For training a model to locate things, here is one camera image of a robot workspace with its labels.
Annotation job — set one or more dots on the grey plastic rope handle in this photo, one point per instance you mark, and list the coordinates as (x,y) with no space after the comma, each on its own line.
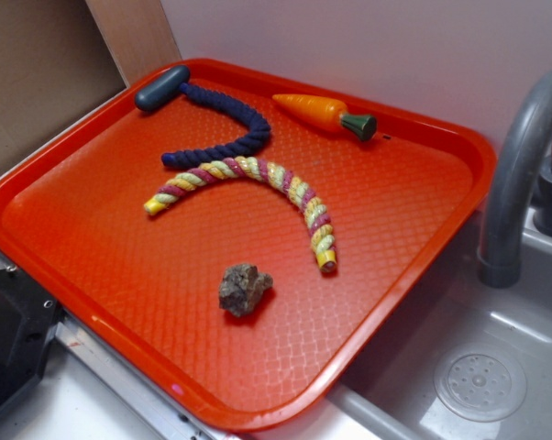
(165,88)

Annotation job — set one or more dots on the brown grey rock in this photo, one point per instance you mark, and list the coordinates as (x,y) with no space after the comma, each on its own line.
(242,288)

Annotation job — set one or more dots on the wooden board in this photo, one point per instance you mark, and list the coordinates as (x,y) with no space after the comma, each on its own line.
(137,34)

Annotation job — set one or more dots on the round sink drain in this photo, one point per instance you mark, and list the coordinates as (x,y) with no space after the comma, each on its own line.
(479,385)

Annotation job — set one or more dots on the orange plastic tray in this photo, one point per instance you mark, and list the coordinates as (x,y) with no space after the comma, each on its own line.
(72,217)

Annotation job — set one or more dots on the grey plastic toy sink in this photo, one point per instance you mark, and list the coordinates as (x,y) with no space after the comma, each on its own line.
(389,387)

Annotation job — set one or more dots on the grey toy faucet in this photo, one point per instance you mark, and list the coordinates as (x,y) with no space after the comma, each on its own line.
(523,171)

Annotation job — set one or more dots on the orange toy carrot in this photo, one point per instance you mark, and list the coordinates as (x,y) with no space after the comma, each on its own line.
(328,114)

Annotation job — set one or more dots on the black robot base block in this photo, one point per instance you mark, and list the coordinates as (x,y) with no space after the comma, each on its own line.
(28,318)

